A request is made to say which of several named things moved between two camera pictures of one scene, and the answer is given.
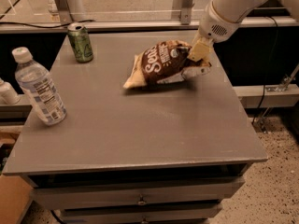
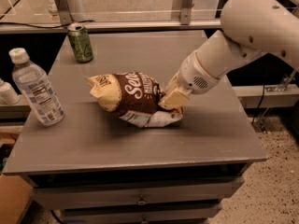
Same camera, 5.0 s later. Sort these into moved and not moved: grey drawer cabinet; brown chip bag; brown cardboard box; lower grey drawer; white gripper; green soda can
Moved: brown chip bag; white gripper
Not moved: grey drawer cabinet; brown cardboard box; lower grey drawer; green soda can
